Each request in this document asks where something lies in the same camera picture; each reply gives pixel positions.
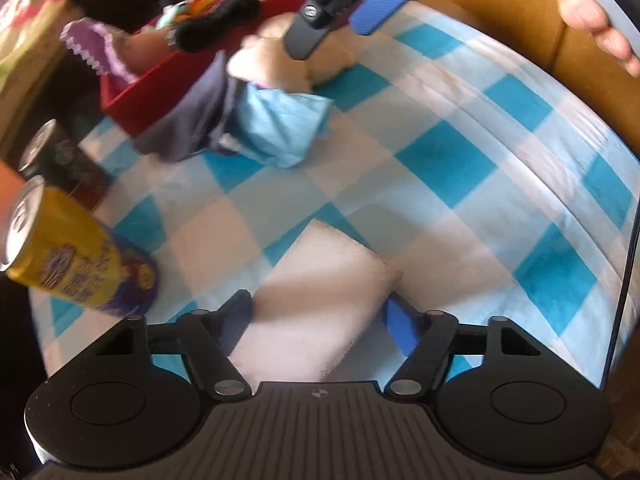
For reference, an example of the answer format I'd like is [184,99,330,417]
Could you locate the black drink can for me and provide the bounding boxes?
[19,119,113,211]

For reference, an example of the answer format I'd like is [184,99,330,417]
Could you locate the purple fluffy cloth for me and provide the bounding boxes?
[60,17,138,83]

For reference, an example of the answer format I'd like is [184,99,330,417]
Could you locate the blue face mask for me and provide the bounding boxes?
[220,82,335,168]

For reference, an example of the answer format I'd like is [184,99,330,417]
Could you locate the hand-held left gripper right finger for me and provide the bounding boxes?
[380,292,543,401]

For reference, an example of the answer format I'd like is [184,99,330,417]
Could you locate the blue checkered tablecloth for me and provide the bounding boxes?
[30,0,636,391]

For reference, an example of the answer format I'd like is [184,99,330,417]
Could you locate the striped knit hat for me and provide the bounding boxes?
[157,0,262,54]

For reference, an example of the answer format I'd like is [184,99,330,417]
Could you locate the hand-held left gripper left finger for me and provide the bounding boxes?
[95,289,253,401]

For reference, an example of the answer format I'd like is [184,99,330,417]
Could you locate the person's right hand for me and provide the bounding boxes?
[499,0,640,78]

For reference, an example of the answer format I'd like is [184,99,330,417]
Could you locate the blue-grey cloth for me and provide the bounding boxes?
[134,52,246,163]

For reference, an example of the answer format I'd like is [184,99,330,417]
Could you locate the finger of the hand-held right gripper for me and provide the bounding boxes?
[348,0,420,36]
[283,5,351,61]

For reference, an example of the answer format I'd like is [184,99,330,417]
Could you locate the black cable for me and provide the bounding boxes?
[600,200,640,391]

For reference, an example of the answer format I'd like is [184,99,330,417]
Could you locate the red cardboard box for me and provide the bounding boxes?
[100,0,311,136]

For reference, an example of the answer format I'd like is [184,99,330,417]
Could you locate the peach ribbed bottle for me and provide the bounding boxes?
[0,162,26,201]

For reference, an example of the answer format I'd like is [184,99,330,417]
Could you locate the yellow drink can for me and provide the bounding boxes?
[0,175,160,318]

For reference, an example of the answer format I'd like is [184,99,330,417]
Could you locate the beige plush toy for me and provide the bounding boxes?
[225,12,358,93]

